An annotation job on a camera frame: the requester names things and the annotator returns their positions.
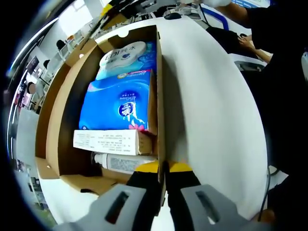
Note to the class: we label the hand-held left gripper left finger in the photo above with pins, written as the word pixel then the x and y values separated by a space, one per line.
pixel 98 216

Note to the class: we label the brown cardboard shoe box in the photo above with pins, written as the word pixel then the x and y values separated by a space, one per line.
pixel 62 115

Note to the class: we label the soft wet wipes pack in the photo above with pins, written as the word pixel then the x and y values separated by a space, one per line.
pixel 122 57

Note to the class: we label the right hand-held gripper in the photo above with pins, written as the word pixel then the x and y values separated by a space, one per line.
pixel 217 2

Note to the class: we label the yellow panel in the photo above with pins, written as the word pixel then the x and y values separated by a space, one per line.
pixel 106 8

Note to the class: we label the black computer mouse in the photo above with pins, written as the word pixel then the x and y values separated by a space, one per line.
pixel 172 15

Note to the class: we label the small hanging screen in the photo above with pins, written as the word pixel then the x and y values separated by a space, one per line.
pixel 33 63

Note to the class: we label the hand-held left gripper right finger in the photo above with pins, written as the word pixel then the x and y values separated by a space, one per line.
pixel 187 211

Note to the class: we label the person in black shirt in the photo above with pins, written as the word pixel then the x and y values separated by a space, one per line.
pixel 284 108

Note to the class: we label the window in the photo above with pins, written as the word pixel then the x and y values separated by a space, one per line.
pixel 77 21

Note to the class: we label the blue soft tissue pack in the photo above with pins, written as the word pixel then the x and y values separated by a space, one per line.
pixel 108 103

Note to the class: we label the blue framed wall board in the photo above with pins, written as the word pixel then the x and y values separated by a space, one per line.
pixel 250 2

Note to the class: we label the potted green plant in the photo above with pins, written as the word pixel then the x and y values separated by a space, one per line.
pixel 45 214

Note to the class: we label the white printed carton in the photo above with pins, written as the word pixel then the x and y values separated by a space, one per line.
pixel 106 142

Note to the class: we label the white bottle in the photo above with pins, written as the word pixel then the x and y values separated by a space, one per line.
pixel 120 163

